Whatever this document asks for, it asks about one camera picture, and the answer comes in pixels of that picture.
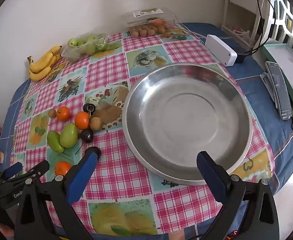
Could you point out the black power adapter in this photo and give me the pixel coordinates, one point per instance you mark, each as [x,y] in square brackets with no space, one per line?
[240,57]

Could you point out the small green mango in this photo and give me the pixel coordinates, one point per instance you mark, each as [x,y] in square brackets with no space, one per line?
[54,142]

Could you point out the blue tablecloth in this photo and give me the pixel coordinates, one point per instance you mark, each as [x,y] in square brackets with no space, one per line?
[261,120]

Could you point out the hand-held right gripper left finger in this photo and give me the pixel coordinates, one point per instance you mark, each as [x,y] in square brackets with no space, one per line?
[82,173]

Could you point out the black smartphone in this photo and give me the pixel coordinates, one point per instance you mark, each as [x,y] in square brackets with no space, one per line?
[279,90]

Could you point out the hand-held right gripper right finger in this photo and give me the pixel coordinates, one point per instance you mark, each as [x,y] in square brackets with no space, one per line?
[211,173]

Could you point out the large round metal tray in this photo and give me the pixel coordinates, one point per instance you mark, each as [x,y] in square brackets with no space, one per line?
[186,125]

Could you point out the orange with stem stick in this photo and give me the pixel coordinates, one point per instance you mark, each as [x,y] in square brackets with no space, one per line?
[62,113]

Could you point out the white shelf unit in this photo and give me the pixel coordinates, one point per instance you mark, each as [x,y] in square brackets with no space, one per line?
[239,12]

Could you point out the white power strip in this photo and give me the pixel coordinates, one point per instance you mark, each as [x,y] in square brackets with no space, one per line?
[221,50]

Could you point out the pink checkered printed tablecloth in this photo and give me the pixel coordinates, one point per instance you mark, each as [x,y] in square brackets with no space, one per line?
[111,80]

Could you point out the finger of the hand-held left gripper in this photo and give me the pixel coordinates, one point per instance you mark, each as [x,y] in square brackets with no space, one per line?
[37,168]
[12,168]

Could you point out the clear plastic box of longans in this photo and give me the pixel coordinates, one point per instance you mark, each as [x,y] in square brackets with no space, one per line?
[146,30]

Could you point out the plastic bag of green guavas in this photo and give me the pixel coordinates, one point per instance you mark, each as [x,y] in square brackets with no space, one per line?
[86,46]

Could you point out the white plastic bag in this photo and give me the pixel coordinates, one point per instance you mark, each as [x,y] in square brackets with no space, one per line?
[242,33]

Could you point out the green flat box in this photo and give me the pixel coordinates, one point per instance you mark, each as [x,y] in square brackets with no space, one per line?
[286,57]

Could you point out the small brown round fruit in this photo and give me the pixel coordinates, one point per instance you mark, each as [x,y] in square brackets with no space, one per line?
[52,113]

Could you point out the bunch of yellow bananas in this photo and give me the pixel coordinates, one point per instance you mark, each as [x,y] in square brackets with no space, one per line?
[40,67]

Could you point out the large dark plum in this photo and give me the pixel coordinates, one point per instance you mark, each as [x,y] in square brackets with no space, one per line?
[86,136]

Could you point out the white lattice panel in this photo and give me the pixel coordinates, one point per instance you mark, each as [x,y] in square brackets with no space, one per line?
[270,30]

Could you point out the large brown round fruit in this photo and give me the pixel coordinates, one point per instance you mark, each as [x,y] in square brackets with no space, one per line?
[95,123]

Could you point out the large green mango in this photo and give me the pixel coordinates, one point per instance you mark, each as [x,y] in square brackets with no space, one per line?
[69,135]

